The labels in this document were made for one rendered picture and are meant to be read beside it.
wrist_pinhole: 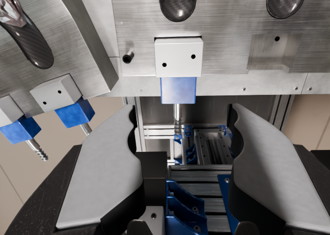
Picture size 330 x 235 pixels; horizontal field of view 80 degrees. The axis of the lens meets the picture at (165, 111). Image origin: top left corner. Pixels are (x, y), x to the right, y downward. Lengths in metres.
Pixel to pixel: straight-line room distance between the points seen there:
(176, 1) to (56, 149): 1.57
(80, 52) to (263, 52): 0.24
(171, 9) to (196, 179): 0.45
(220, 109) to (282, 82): 0.70
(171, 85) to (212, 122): 0.88
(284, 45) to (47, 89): 0.31
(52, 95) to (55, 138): 1.35
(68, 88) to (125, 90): 0.10
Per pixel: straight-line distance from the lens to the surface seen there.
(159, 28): 0.24
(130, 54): 0.23
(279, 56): 0.30
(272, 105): 1.14
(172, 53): 0.21
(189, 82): 0.24
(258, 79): 0.37
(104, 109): 1.36
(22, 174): 2.08
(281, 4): 0.26
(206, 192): 0.56
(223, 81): 0.36
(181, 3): 0.24
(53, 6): 0.30
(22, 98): 0.38
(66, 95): 0.30
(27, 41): 0.34
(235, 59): 0.25
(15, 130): 0.40
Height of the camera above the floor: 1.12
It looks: 60 degrees down
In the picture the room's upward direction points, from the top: 176 degrees counter-clockwise
